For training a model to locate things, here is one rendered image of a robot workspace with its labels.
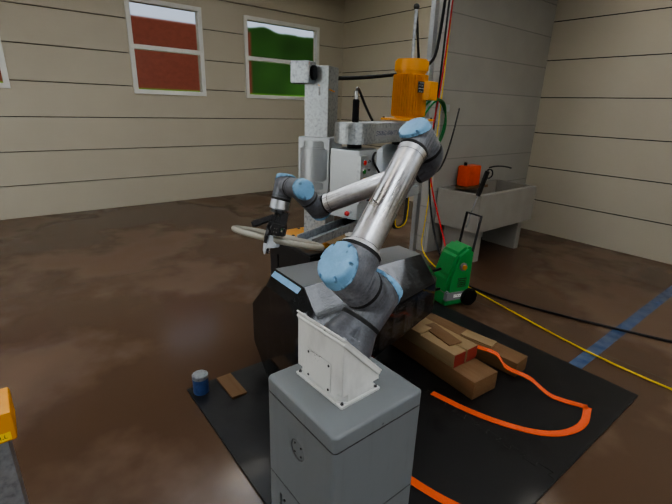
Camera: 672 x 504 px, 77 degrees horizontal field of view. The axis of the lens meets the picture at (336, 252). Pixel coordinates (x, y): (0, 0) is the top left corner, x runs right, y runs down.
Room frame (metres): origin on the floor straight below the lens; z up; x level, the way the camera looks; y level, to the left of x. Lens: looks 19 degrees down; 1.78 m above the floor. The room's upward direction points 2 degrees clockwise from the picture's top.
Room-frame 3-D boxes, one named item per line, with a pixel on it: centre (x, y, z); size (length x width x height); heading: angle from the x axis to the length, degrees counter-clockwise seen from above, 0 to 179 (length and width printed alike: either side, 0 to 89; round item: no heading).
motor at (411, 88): (3.16, -0.49, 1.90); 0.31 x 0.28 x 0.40; 54
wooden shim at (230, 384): (2.33, 0.66, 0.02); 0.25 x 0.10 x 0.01; 39
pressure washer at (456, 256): (3.82, -1.15, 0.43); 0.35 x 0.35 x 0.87; 24
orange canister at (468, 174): (5.53, -1.72, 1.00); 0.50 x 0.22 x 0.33; 129
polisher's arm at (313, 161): (3.29, -0.05, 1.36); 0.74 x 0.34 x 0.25; 74
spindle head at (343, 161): (2.70, -0.14, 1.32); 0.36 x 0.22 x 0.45; 144
